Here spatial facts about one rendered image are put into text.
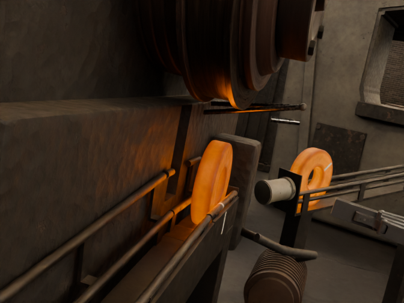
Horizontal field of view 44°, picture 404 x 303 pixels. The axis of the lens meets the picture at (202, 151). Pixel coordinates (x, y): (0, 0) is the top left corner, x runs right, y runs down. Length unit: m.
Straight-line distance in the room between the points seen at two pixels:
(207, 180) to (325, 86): 2.76
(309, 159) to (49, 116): 0.90
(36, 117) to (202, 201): 0.43
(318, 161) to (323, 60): 2.27
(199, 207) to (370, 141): 2.69
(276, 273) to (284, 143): 2.54
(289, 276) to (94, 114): 0.71
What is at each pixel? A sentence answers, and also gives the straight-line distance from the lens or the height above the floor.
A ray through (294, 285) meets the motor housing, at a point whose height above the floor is 0.51.
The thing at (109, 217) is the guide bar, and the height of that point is 0.74.
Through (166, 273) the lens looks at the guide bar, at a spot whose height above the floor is 0.69.
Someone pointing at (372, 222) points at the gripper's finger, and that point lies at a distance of 0.86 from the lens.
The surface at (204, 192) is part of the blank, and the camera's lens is 0.82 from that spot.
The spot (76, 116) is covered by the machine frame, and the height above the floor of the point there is 0.87.
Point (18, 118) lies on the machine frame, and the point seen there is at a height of 0.87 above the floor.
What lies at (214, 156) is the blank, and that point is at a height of 0.80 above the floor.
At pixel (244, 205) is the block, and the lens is 1.07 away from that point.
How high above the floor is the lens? 0.95
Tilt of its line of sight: 10 degrees down
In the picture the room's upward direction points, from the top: 11 degrees clockwise
